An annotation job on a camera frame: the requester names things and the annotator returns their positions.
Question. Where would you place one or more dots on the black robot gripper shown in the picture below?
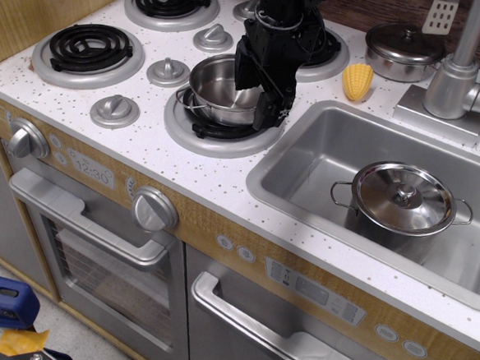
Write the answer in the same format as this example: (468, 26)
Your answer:
(269, 54)

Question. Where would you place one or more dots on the small steel pan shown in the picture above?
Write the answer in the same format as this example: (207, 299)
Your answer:
(212, 92)

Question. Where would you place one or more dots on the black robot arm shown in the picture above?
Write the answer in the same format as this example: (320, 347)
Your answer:
(285, 10)

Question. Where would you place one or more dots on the back right stove burner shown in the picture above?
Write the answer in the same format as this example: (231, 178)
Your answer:
(330, 59)

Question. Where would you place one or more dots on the stove burner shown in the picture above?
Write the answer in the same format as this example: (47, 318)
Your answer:
(198, 135)
(85, 57)
(171, 15)
(330, 59)

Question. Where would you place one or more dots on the front right stove burner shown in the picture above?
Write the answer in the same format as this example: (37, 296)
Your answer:
(198, 135)

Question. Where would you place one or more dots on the back left stove burner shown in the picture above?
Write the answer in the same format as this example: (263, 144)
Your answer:
(171, 15)

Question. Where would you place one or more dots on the lidded steel pan on counter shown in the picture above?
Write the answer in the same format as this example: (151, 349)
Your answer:
(401, 52)

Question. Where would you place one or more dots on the front left stove burner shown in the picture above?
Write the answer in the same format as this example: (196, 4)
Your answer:
(85, 57)

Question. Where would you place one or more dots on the silver stovetop knob upper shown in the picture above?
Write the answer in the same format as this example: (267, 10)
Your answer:
(213, 40)

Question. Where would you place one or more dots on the silver stovetop knob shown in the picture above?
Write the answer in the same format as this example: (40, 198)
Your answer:
(213, 40)
(168, 73)
(115, 111)
(245, 10)

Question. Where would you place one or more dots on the grey sink basin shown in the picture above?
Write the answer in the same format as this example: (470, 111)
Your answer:
(331, 142)

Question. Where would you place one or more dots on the silver stovetop knob back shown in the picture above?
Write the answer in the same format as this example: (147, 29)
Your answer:
(245, 10)

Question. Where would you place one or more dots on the silver stovetop knob middle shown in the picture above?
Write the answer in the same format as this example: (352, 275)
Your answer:
(168, 73)

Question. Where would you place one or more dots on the yellow toy corn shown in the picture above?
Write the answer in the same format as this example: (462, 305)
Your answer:
(357, 80)

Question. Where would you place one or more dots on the silver stovetop knob front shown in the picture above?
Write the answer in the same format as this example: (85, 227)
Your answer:
(115, 111)

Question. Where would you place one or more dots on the right oven dial knob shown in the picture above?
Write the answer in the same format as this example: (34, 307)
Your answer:
(152, 211)

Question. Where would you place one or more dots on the oven dial knob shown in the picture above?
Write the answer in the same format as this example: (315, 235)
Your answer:
(152, 211)
(26, 140)

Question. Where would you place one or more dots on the lidded steel pot in sink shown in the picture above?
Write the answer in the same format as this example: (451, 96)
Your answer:
(401, 207)

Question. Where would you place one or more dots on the white slotted spatula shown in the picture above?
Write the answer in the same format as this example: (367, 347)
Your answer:
(440, 17)

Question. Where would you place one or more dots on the silver toy faucet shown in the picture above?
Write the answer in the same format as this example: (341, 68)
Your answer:
(450, 105)

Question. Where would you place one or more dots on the left oven dial knob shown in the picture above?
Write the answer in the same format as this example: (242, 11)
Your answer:
(26, 140)

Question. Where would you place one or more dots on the blue clamp tool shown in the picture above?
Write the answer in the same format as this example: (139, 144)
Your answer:
(19, 305)

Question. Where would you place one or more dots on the yellow tape piece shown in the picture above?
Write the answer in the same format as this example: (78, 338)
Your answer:
(16, 342)

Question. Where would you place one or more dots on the oven door with handle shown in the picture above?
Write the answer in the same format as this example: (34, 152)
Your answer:
(126, 282)

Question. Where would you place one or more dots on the dishwasher door with handle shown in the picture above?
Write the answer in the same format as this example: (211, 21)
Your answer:
(248, 305)

